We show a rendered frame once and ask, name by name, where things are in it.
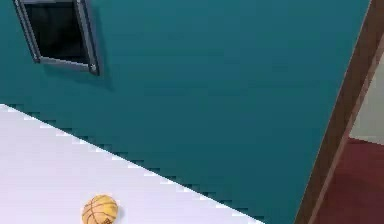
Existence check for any orange basketball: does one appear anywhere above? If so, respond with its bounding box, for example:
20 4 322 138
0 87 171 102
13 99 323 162
81 194 120 224

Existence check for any grey framed dark picture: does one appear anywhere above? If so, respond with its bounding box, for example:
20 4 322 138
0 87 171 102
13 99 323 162
12 0 101 76

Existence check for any brown door frame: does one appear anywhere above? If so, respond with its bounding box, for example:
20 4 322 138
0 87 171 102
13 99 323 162
293 0 384 224

